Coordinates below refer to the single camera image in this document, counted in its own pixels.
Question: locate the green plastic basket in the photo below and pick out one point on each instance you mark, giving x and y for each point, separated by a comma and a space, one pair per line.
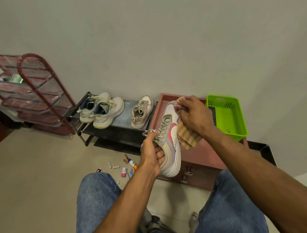
230, 115

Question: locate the white orange glue tube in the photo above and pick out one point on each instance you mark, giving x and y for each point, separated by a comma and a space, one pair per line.
132, 163

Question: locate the black shoe rack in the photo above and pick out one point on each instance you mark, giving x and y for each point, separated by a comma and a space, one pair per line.
123, 117

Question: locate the person's left hand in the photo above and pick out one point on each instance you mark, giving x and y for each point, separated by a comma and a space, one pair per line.
151, 156

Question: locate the black stool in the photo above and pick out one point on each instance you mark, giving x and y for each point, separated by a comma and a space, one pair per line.
160, 226

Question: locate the striped yellow cleaning cloth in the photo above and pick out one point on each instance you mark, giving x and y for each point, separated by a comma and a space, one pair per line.
189, 139

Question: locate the silver key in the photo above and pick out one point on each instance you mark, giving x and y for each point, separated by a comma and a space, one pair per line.
228, 131

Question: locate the person's grey slipper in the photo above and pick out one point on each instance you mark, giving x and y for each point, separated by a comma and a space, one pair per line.
193, 222
146, 217

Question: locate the red metal rack plastic-wrapped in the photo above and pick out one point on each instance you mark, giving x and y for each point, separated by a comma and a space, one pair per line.
33, 103

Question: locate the grey-blue sneaker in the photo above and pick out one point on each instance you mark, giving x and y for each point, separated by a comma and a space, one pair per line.
115, 106
104, 97

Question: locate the white pink sneaker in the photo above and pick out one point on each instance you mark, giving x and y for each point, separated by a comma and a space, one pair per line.
142, 117
171, 153

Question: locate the green white packet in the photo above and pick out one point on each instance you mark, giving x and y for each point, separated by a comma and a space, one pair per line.
14, 78

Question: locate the black remote control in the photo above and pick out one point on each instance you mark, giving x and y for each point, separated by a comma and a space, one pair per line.
213, 115

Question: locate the person's right leg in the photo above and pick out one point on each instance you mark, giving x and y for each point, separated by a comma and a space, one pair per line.
232, 206

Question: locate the person's left forearm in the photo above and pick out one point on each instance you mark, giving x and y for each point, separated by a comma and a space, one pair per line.
129, 201

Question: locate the red-brown drawer cabinet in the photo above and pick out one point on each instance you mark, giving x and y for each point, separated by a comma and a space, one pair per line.
206, 156

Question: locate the black baseboard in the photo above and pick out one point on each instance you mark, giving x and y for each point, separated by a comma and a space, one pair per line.
266, 151

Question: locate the person's right forearm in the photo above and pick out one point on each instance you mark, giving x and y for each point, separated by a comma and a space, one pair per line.
259, 177

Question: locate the person's right hand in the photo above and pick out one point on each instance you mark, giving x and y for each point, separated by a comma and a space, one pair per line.
199, 117

